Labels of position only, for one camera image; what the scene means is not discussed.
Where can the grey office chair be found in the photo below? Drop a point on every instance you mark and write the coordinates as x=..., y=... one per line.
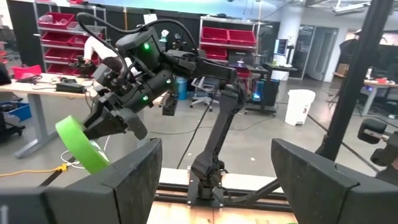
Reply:
x=202, y=90

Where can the black aluminium frame rail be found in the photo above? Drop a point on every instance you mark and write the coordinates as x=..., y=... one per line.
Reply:
x=174, y=196

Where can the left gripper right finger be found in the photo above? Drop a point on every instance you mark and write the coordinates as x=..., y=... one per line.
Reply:
x=311, y=193

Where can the metal rack with red bins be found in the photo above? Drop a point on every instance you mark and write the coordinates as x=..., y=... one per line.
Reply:
x=59, y=20
x=227, y=35

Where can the blue crate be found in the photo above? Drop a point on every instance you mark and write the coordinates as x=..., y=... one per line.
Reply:
x=21, y=112

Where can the wooden work table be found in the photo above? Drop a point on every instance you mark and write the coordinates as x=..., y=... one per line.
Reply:
x=379, y=84
x=18, y=87

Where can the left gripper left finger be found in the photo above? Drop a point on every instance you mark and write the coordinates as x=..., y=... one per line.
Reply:
x=124, y=199

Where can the black computer tower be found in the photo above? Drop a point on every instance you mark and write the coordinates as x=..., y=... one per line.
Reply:
x=267, y=93

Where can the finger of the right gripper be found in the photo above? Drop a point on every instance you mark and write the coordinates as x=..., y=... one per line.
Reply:
x=136, y=124
x=105, y=123

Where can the white trash bin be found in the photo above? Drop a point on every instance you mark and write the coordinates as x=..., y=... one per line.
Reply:
x=300, y=107

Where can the green tape roll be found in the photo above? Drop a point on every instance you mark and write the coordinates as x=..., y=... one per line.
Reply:
x=77, y=143

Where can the computer monitor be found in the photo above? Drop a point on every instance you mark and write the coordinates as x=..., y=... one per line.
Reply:
x=280, y=47

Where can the person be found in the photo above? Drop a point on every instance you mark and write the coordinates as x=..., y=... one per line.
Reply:
x=96, y=46

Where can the grey double door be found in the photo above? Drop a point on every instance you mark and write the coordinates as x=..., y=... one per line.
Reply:
x=323, y=53

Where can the white spray bottle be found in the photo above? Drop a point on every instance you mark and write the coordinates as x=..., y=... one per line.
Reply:
x=164, y=34

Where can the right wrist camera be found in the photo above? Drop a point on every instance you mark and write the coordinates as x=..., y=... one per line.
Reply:
x=105, y=76

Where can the red plastic bin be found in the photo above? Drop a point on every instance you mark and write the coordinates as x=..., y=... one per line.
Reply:
x=28, y=71

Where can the blue trash can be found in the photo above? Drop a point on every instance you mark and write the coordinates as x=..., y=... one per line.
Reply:
x=182, y=88

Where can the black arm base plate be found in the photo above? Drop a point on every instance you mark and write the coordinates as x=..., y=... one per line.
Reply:
x=217, y=202

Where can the black frame post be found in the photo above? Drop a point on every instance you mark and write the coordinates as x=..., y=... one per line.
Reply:
x=357, y=77

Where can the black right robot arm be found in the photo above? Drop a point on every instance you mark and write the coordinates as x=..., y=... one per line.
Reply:
x=224, y=124

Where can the black diagonal frame strut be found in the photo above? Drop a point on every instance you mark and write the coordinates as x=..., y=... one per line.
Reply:
x=255, y=194

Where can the black power supply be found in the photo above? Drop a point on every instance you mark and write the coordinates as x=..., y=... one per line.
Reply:
x=70, y=87

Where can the white paper sheet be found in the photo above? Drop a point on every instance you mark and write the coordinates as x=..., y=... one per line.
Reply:
x=150, y=18

